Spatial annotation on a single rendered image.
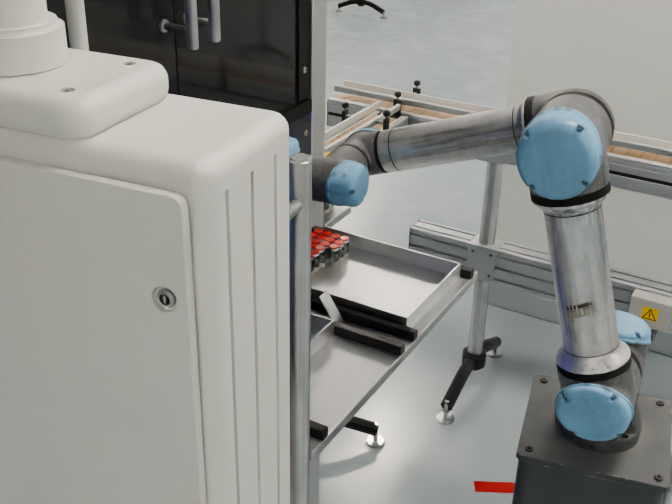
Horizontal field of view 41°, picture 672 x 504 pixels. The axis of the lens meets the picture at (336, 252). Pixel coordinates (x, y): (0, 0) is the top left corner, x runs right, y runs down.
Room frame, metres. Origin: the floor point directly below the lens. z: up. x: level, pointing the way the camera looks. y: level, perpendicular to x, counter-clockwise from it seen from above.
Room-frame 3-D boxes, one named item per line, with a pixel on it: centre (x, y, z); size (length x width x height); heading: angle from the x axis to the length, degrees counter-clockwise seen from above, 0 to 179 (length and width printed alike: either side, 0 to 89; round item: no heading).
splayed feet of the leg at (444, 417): (2.53, -0.47, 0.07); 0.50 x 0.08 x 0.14; 151
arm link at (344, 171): (1.41, 0.00, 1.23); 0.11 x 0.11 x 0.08; 67
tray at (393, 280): (1.67, -0.06, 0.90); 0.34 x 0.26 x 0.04; 60
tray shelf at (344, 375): (1.55, 0.07, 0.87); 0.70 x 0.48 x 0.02; 151
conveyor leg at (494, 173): (2.53, -0.47, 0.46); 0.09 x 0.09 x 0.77; 61
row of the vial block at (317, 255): (1.73, 0.04, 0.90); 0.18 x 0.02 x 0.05; 151
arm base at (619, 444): (1.32, -0.48, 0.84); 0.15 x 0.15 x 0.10
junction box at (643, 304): (2.22, -0.90, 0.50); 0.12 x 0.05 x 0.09; 61
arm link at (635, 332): (1.32, -0.48, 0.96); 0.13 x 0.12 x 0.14; 157
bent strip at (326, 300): (1.49, -0.04, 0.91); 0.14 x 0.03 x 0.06; 61
